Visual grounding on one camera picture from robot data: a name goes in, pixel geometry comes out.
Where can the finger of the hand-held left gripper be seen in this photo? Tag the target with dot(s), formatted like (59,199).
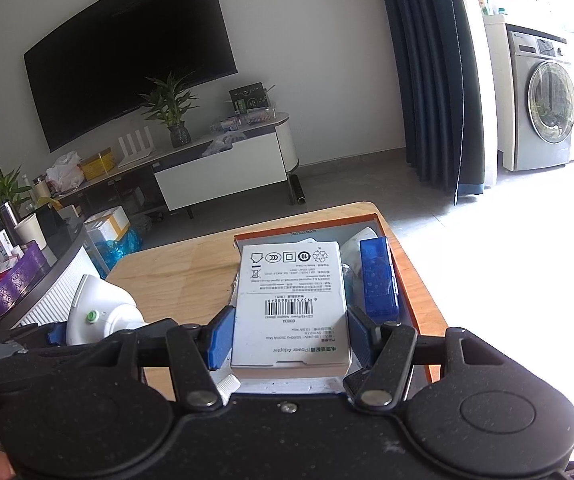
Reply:
(154,329)
(58,334)

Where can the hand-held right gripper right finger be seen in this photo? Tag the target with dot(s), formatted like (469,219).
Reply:
(364,335)

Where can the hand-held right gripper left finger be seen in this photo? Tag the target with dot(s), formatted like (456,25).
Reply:
(219,337)

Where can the white plug-in mosquito heater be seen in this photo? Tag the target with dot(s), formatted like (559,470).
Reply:
(102,310)

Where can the blue tissue pack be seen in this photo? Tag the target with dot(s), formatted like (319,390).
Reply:
(379,280)

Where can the orange-rimmed cardboard box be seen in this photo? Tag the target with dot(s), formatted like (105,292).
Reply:
(409,290)

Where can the white adapter box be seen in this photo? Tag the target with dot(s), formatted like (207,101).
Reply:
(289,305)

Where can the dark-topped white ribbed side table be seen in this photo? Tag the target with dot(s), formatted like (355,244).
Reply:
(52,300)

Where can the purple oval box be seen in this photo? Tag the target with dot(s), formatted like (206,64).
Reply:
(12,285)

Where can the red flat box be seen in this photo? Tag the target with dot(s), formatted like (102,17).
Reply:
(4,270)

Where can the blue plastic bag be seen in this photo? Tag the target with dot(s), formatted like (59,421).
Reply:
(117,252)

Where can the black stand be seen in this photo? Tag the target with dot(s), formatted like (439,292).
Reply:
(59,232)

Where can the beige paper cup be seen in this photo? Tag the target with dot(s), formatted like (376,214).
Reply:
(31,232)

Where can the white yellow carton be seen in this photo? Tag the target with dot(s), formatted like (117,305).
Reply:
(107,227)

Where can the steel bottle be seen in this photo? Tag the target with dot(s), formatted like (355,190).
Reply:
(11,222)

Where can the white TV cabinet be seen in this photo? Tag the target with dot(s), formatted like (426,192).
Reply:
(222,180)

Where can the black roll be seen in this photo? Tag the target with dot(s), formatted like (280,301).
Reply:
(298,190)

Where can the white plastic bag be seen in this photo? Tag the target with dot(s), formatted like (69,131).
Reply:
(66,172)

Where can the yellow box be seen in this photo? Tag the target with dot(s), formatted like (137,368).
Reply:
(98,164)

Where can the white router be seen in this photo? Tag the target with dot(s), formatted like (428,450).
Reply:
(136,152)

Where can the grey crumpled bag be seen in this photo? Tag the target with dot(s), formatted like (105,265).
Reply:
(222,145)

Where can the bamboo plant in dark vase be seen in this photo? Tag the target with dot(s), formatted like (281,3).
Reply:
(177,120)

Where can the clear plastic organizer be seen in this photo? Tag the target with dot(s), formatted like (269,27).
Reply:
(247,120)

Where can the black green box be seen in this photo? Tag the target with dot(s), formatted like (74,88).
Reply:
(249,97)

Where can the dark blue curtain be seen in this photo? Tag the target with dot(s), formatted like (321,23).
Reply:
(437,75)

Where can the black television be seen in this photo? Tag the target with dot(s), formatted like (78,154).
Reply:
(132,55)

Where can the silver washing machine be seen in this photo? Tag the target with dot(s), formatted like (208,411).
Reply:
(547,100)

